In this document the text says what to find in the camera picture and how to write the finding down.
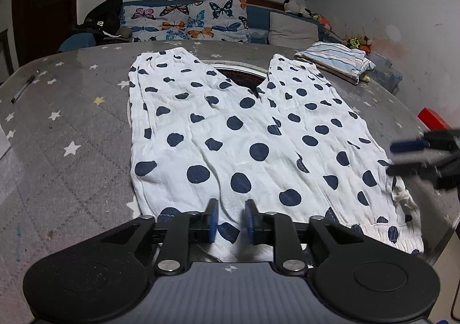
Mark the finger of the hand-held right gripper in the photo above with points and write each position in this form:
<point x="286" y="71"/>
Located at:
<point x="409" y="168"/>
<point x="406" y="146"/>

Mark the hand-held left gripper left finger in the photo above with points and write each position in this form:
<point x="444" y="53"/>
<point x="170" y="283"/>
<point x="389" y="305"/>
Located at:
<point x="212" y="220"/>

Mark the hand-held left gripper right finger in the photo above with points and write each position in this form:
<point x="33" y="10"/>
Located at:
<point x="250" y="223"/>

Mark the white polka dot pants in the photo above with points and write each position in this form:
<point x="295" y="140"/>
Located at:
<point x="230" y="137"/>

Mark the red box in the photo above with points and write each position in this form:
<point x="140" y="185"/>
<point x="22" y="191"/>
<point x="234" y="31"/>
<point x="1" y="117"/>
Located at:
<point x="433" y="119"/>

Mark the clear plastic container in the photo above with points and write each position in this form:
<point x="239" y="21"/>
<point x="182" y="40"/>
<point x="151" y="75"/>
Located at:
<point x="384" y="70"/>

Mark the folded striped blue cloth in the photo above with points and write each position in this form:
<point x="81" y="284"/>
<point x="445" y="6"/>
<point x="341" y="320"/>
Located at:
<point x="337" y="60"/>

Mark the small colourful plush toys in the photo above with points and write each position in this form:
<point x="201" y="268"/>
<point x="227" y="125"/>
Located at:
<point x="358" y="44"/>

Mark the orange plush toy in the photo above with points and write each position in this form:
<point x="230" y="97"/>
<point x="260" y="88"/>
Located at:
<point x="325" y="23"/>

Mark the grey star print cover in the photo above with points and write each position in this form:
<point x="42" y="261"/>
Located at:
<point x="72" y="173"/>

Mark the black round induction cooktop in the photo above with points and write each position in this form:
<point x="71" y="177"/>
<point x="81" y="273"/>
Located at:
<point x="239" y="74"/>

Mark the grey pillow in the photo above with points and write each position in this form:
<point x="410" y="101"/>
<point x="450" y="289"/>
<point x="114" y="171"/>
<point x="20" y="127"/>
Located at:
<point x="293" y="32"/>

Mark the white plush toy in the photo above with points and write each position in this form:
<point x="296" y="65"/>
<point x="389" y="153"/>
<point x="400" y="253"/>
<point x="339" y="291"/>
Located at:
<point x="295" y="7"/>

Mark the blue sofa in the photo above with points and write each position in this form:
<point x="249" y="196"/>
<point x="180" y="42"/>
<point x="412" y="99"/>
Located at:
<point x="257" y="24"/>

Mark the butterfly print pillow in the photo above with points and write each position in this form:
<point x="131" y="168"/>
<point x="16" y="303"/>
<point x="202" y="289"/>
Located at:
<point x="187" y="20"/>

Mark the white paper sheet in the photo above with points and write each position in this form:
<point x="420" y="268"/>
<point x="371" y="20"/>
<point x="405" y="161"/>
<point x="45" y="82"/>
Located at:
<point x="3" y="142"/>

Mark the black bag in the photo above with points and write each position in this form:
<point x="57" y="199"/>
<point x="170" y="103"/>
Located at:
<point x="102" y="20"/>

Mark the black pen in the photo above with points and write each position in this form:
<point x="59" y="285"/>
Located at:
<point x="25" y="87"/>

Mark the dark wooden door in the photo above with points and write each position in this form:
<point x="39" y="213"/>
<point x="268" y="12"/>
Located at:
<point x="43" y="4"/>

